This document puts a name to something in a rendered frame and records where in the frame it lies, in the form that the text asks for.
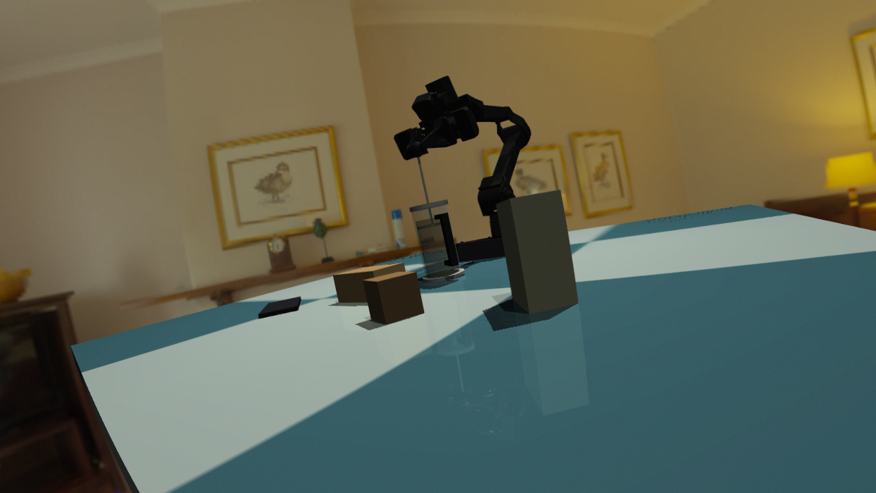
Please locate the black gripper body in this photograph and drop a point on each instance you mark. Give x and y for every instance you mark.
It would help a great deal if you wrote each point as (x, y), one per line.
(462, 122)

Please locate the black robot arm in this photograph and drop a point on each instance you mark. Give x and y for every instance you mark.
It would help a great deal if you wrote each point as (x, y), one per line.
(442, 98)

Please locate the glass french press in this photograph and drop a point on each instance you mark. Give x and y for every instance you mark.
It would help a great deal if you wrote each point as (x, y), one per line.
(434, 234)

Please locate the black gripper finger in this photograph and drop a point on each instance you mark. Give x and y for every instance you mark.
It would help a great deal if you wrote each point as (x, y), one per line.
(413, 135)
(441, 135)

